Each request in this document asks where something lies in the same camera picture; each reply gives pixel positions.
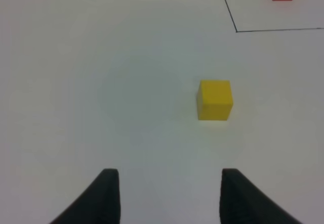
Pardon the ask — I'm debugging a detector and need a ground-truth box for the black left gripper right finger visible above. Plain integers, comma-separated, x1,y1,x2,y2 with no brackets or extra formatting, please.
219,168,300,224

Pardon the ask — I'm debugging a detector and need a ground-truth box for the yellow cube block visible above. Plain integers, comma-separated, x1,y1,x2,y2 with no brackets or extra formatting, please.
196,80,233,121

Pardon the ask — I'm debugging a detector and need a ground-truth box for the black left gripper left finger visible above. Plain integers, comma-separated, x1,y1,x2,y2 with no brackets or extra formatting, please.
52,169,121,224

